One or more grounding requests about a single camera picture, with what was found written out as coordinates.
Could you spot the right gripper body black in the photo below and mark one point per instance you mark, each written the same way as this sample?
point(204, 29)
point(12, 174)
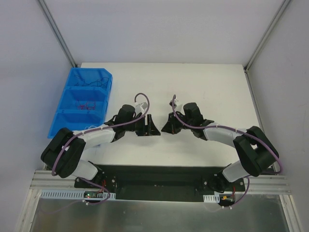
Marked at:
point(174, 123)

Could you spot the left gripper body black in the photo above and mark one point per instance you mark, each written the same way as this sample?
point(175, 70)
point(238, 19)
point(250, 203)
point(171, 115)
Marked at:
point(147, 124)

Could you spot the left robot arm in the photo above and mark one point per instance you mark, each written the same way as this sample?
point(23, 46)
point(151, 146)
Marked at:
point(63, 154)

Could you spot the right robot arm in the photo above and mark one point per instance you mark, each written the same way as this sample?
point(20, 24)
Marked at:
point(255, 151)

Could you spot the blue plastic bin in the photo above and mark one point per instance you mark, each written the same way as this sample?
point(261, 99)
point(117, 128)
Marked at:
point(84, 100)

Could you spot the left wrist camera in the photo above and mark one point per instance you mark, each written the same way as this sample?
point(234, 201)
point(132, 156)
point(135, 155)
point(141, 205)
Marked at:
point(140, 108)

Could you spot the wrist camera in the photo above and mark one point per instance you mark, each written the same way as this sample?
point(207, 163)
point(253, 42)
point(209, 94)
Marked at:
point(140, 108)
point(176, 102)

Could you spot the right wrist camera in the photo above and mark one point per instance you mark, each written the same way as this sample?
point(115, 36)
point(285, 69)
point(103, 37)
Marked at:
point(176, 102)

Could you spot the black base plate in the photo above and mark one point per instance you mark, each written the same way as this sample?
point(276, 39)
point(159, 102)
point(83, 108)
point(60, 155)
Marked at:
point(164, 183)

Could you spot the right white cable duct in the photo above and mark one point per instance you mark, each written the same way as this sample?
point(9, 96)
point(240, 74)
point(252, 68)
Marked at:
point(215, 198)

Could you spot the white cable duct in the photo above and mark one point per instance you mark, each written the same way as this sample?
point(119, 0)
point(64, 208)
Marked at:
point(215, 198)
point(76, 195)

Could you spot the left white cable duct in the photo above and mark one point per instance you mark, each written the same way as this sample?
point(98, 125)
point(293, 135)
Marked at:
point(76, 195)

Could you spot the left aluminium frame post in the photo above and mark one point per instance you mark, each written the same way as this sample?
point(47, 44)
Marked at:
point(56, 31)

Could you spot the aluminium frame post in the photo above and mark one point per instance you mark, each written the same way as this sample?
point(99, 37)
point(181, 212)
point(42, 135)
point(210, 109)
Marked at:
point(56, 31)
point(262, 42)

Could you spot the right aluminium frame post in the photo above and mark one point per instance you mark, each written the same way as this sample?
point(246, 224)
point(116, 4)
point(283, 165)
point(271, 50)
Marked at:
point(262, 42)

